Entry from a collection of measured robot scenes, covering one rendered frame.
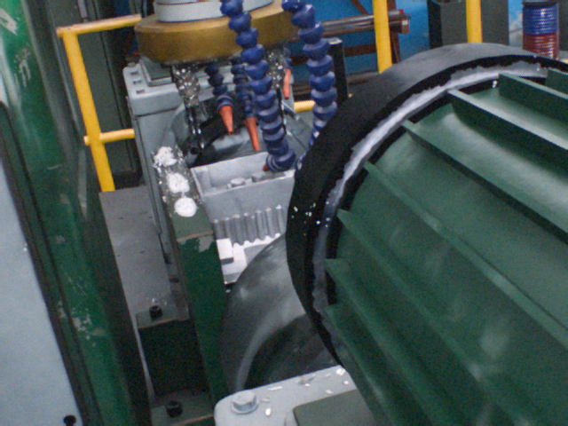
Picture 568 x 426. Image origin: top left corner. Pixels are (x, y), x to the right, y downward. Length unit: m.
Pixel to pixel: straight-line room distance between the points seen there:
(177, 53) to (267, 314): 0.30
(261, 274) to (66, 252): 0.18
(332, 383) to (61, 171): 0.33
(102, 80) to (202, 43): 3.39
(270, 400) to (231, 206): 0.41
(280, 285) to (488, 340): 0.41
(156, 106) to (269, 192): 0.49
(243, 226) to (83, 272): 0.22
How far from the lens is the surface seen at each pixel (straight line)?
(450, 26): 5.68
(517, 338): 0.22
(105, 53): 4.11
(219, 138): 1.09
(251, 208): 0.85
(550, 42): 1.33
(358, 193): 0.32
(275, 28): 0.78
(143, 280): 1.45
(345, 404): 0.44
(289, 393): 0.47
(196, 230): 0.75
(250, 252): 0.84
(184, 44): 0.76
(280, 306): 0.60
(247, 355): 0.62
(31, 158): 0.68
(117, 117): 4.17
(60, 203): 0.69
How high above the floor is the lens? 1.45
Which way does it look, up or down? 23 degrees down
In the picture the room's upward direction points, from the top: 9 degrees counter-clockwise
